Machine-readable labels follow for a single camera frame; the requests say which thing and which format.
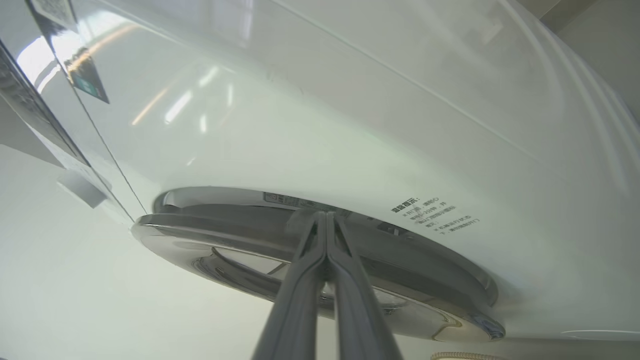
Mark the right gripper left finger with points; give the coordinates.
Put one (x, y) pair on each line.
(300, 290)

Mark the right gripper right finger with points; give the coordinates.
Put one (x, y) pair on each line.
(355, 310)

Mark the round dark washing machine door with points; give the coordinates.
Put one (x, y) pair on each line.
(200, 240)

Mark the white front-load washing machine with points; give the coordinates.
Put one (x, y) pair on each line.
(350, 125)

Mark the dark QR code sticker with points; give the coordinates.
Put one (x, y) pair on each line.
(85, 75)

